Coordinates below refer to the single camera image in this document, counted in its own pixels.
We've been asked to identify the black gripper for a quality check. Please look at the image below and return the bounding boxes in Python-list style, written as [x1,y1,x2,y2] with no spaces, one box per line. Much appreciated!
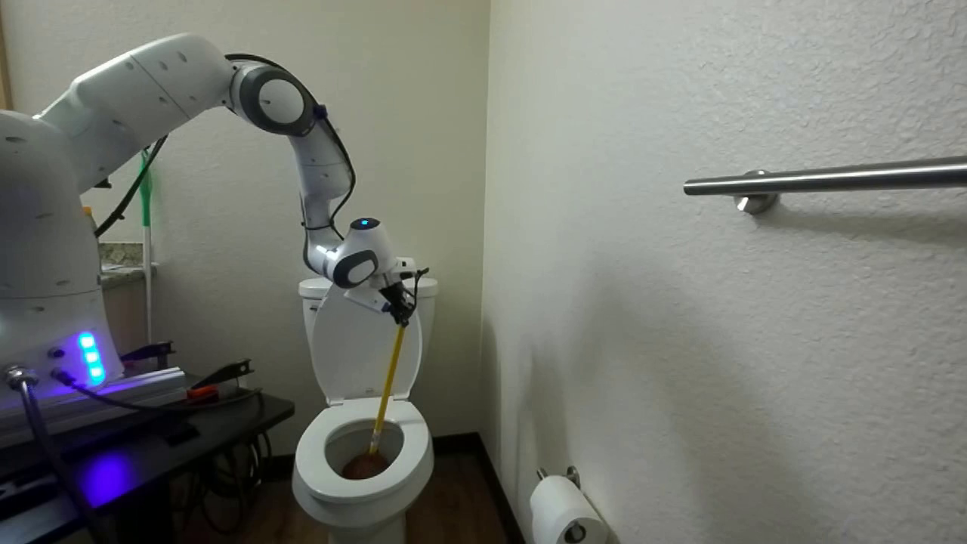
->
[373,264,422,329]

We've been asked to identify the yellow handled toilet plunger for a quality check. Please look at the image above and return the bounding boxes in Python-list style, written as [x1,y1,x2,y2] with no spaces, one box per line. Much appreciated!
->
[334,319,413,483]

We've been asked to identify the white toilet lid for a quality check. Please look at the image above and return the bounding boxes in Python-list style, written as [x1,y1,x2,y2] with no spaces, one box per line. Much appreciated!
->
[304,292,429,408]

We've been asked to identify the white toilet seat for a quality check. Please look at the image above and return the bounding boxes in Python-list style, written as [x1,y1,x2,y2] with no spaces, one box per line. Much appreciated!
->
[290,397,439,507]

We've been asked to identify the white toilet with tank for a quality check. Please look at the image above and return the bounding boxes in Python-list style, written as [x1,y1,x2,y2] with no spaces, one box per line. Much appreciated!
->
[288,273,441,544]

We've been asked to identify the chrome toilet paper holder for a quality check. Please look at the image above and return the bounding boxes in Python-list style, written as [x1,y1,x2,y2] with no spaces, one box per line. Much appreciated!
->
[531,462,587,494]

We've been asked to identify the white toilet paper roll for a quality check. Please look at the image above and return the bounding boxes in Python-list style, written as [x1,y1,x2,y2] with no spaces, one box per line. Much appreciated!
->
[526,473,620,544]

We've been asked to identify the orange black clamp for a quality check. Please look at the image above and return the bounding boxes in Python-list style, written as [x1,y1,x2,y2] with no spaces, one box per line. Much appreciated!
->
[178,358,257,408]

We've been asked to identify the speckled granite countertop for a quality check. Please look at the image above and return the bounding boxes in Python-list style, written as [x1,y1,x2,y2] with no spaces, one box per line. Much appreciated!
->
[96,239,153,292]

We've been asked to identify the black robot table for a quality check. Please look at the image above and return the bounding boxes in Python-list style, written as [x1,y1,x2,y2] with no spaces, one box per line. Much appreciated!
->
[0,388,298,544]

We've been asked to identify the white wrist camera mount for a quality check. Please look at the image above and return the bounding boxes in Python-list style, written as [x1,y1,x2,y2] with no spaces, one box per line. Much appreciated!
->
[391,254,432,289]

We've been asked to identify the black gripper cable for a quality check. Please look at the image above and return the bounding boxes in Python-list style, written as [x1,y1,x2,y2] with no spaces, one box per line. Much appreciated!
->
[219,48,360,274]

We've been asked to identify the green mop handle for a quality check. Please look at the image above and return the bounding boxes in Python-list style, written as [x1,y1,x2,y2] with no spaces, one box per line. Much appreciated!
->
[132,144,162,346]

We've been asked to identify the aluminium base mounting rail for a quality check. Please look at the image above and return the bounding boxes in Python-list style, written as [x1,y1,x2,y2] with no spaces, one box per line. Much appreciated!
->
[0,362,189,427]

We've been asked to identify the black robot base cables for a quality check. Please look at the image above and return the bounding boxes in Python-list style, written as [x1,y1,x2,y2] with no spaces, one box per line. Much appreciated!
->
[94,132,170,239]

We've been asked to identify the black cable with metal plug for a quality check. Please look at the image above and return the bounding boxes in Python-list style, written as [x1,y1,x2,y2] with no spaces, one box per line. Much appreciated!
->
[0,362,101,544]

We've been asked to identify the metal wall grab bar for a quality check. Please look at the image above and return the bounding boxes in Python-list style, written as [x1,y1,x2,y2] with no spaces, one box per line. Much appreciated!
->
[684,155,967,218]

